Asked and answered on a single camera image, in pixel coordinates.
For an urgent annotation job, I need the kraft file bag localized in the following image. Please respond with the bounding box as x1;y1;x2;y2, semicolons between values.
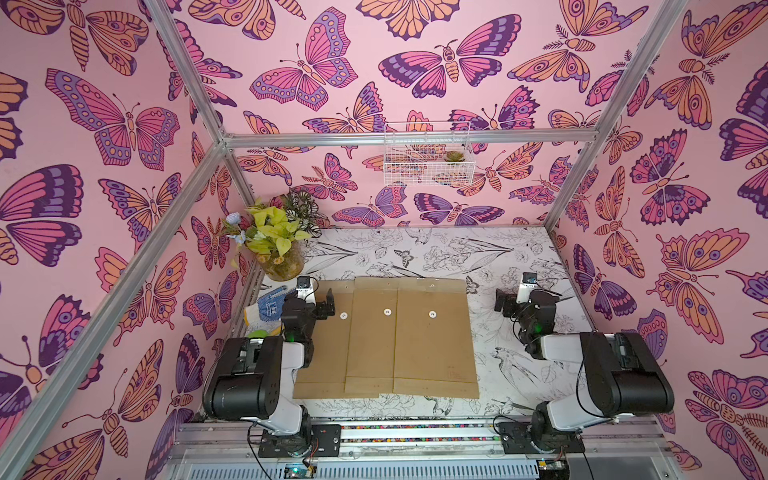
393;278;479;399
293;281;358;400
345;277;398;397

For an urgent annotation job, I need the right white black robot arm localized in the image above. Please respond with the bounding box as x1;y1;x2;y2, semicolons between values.
494;284;675;453

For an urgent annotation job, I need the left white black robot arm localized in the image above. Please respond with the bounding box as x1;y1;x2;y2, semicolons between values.
202;290;335;458

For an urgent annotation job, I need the blue white work glove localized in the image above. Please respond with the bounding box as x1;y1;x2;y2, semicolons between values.
244;285;294;326

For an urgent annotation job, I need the potted plant in glass vase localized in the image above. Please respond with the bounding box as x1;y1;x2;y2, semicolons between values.
224;191;327;282

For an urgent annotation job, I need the small green succulent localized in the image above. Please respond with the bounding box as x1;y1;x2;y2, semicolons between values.
444;151;465;163

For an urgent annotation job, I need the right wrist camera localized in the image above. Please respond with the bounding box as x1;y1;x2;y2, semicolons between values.
516;272;539;304

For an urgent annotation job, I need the green yellow handled tool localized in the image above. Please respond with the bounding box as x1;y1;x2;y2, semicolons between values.
247;325;282;339

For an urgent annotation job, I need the white wire basket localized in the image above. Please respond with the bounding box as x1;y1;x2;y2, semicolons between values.
381;122;476;189

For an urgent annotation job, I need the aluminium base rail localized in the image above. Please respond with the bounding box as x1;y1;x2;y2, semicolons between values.
160;417;686;479

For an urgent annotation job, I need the aluminium frame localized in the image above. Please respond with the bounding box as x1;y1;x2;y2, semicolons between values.
1;1;687;479

